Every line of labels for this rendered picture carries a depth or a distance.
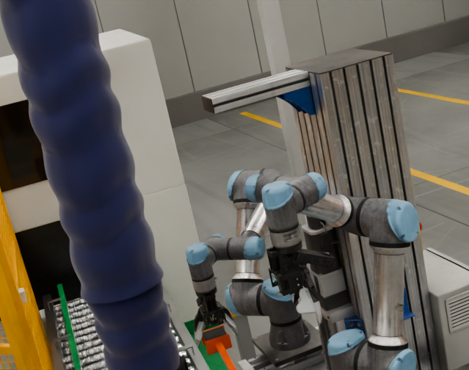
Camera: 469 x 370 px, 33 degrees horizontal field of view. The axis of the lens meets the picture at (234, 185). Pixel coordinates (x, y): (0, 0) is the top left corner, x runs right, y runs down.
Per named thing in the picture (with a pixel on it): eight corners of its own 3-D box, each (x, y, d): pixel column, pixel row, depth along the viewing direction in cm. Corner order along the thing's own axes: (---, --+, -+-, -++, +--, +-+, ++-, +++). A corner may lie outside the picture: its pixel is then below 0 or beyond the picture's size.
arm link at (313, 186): (293, 168, 209) (266, 183, 202) (327, 170, 201) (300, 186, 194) (299, 196, 211) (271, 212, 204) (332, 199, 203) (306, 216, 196)
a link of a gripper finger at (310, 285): (310, 306, 199) (296, 274, 201) (315, 304, 199) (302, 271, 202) (314, 302, 194) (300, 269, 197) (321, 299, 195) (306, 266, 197)
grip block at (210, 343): (202, 344, 277) (199, 332, 275) (226, 337, 278) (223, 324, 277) (208, 355, 269) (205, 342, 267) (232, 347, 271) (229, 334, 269)
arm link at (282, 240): (291, 219, 201) (304, 227, 193) (294, 235, 202) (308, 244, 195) (263, 227, 199) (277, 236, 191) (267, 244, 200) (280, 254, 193)
